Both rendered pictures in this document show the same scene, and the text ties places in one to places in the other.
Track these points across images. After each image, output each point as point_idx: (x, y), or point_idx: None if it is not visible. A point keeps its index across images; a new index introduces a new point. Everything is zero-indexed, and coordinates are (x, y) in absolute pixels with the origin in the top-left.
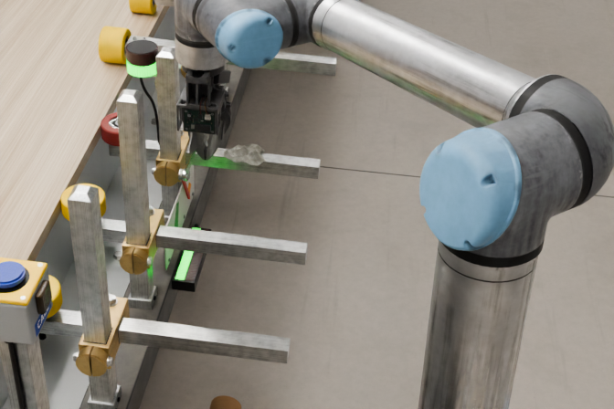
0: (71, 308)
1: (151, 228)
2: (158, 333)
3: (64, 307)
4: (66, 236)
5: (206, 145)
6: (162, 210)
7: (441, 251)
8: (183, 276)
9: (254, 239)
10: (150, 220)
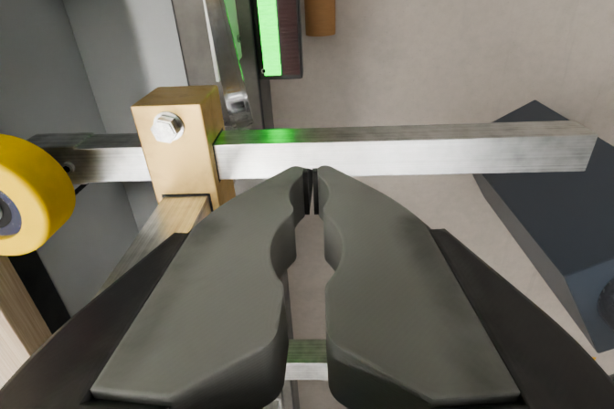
0: (122, 93)
1: (202, 181)
2: (313, 379)
3: (111, 93)
4: (8, 0)
5: (304, 173)
6: (197, 110)
7: None
8: (277, 67)
9: (456, 150)
10: (186, 154)
